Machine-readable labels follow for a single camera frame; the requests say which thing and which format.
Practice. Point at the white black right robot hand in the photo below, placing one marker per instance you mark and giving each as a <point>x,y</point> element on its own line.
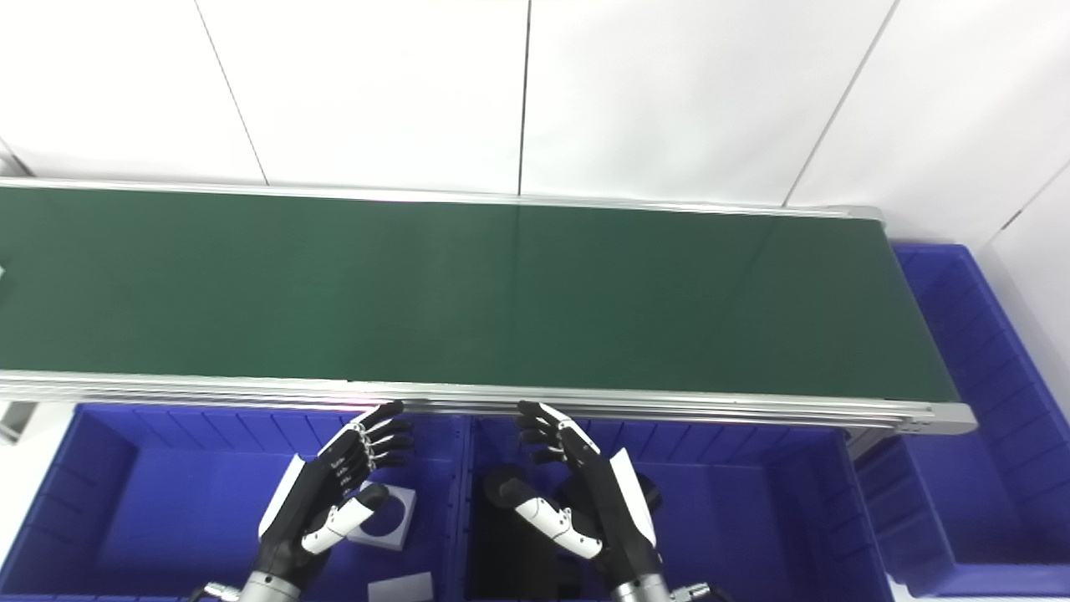
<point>610,502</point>

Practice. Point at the blue plastic bin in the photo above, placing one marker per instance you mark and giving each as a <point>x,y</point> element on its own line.
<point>752,518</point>
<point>986,435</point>
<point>150,510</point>

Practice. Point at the green conveyor belt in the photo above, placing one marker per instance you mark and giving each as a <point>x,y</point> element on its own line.
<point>669,407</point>
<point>501,293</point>

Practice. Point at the aluminium conveyor support leg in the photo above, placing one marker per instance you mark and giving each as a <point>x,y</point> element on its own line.
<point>17,418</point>
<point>865,441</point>

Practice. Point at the large black part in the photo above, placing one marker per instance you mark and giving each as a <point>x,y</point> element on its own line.
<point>501,556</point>

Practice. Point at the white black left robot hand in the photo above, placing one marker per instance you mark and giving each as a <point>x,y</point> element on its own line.
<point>318,493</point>

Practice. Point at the white plastic block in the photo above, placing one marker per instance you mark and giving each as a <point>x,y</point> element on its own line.
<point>401,588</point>

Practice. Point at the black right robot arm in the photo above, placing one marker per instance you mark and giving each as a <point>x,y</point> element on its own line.
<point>642,590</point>

